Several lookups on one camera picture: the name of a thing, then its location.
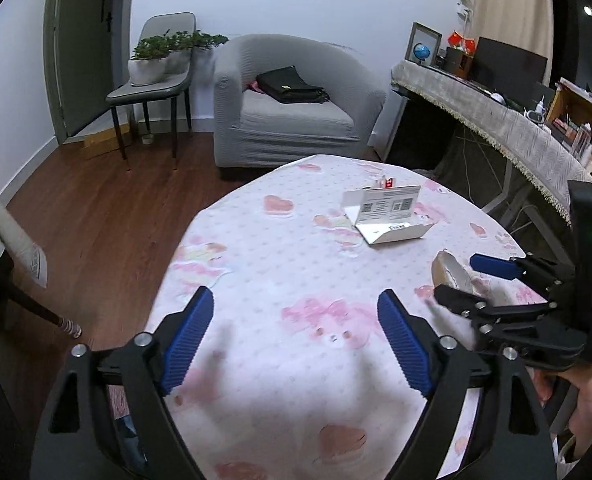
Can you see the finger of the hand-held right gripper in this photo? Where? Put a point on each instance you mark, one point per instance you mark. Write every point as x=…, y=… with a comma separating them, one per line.
x=490, y=265
x=455, y=297

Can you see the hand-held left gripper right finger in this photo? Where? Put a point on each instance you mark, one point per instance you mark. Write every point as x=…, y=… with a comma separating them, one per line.
x=403, y=342

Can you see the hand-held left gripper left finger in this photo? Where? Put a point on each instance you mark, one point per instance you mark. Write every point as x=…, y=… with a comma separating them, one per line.
x=188, y=340

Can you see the white open cardboard box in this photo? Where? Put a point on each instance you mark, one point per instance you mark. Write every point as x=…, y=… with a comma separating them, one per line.
x=385, y=205

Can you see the striped table leg sock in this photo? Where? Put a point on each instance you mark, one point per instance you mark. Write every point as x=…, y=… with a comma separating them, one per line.
x=71, y=329

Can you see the small red white box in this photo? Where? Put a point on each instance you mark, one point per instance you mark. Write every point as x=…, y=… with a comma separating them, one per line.
x=388, y=182

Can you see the round table, pink cloth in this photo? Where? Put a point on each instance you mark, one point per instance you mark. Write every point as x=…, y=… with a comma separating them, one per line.
x=301, y=260

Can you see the side desk with fringed cloth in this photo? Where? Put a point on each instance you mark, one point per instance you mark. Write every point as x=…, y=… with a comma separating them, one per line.
x=500, y=120

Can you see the dark wooden table leg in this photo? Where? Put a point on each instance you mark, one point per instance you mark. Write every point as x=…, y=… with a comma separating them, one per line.
x=31, y=305

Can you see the wooden desktop shelf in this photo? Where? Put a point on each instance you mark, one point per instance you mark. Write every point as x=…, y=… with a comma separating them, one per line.
x=570, y=110

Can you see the black computer monitor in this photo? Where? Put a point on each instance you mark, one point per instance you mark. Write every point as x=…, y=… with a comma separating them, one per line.
x=510, y=70

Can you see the brown wooden box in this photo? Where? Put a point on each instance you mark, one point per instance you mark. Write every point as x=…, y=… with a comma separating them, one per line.
x=458, y=62

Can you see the flat cardboard box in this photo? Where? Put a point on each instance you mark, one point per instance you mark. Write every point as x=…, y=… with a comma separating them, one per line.
x=101, y=146

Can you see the small blue globe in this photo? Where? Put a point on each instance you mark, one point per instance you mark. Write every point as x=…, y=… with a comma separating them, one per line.
x=420, y=51

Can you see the small red flags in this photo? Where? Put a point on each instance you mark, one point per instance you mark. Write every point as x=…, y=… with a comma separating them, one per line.
x=461, y=40

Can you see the grey armchair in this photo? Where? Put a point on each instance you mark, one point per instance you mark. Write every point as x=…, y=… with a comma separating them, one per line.
x=296, y=120

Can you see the grey dining chair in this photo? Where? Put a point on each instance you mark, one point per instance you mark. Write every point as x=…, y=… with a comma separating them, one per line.
x=148, y=92

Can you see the beige curtain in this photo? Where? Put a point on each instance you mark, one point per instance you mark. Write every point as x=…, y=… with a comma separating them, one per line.
x=510, y=0

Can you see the black leather bag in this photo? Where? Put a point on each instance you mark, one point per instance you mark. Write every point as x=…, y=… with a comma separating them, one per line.
x=288, y=85

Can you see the potted plant large white pot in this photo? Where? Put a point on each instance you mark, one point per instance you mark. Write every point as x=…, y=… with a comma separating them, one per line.
x=148, y=67

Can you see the potted plant small white pot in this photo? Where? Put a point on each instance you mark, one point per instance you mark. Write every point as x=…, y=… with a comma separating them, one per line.
x=191, y=42

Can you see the grey door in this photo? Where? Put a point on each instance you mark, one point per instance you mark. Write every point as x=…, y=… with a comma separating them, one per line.
x=83, y=60

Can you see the picture frame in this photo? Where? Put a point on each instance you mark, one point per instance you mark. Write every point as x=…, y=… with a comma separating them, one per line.
x=425, y=32

